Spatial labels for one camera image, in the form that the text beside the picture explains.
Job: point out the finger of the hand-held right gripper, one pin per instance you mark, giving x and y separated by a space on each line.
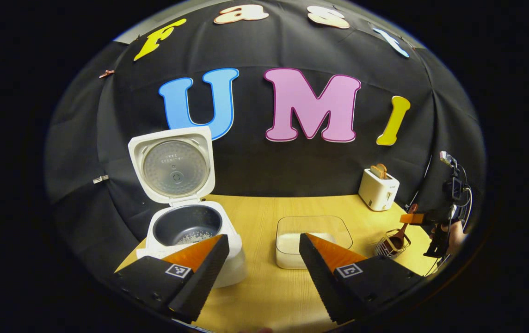
417 217

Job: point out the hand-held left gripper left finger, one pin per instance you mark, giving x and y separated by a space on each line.
204 273

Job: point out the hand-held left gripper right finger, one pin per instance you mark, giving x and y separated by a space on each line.
317 273

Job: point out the brown wooden spoon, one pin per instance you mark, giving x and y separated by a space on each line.
405 226

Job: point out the white rice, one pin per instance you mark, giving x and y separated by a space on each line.
193 238
287 249

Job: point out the white rice cooker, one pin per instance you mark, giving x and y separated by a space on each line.
174 171

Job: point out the white toaster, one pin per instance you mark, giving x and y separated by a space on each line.
378 192

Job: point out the clear plastic container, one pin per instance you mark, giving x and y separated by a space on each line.
338 229

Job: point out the toast slice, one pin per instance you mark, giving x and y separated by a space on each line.
383 169
375 172

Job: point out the silver clip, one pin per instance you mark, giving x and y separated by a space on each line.
101 179

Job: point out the copper clip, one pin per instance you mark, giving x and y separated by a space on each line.
106 73

